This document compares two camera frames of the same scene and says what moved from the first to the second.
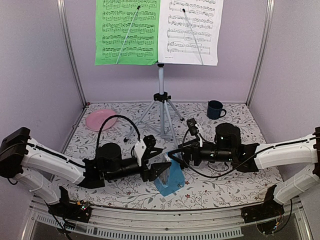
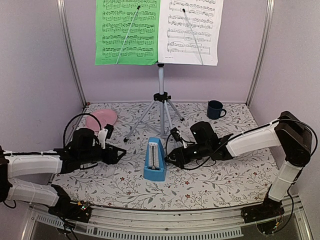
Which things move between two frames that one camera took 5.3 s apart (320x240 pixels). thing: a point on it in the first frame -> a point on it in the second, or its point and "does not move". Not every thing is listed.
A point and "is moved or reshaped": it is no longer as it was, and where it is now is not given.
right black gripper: [193, 149] does not move
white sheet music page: [176, 44] does not move
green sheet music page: [113, 18] does not move
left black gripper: [152, 172] -> [114, 159]
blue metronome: [172, 178] is moved or reshaped
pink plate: [95, 120] does not move
